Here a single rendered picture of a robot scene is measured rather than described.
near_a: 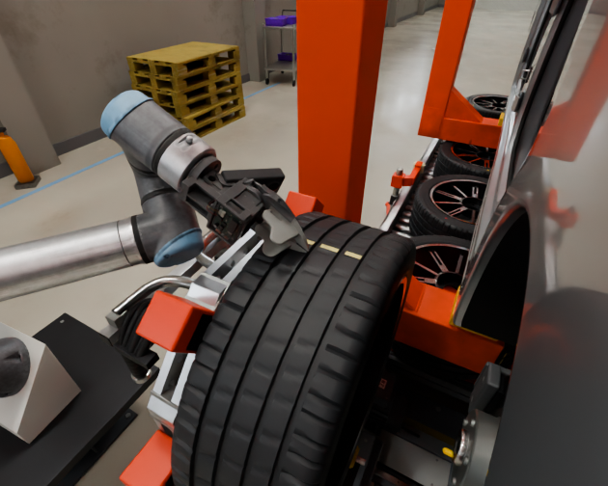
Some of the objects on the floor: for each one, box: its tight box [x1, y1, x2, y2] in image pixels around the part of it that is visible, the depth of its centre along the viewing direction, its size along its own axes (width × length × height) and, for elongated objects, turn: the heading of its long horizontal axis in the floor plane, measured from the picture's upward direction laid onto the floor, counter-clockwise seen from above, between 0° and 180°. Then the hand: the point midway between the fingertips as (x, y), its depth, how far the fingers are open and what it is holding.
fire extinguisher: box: [0, 127, 41, 190], centre depth 298 cm, size 23×22×51 cm
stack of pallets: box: [126, 41, 246, 138], centre depth 413 cm, size 110×75×80 cm
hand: (304, 242), depth 57 cm, fingers closed, pressing on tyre
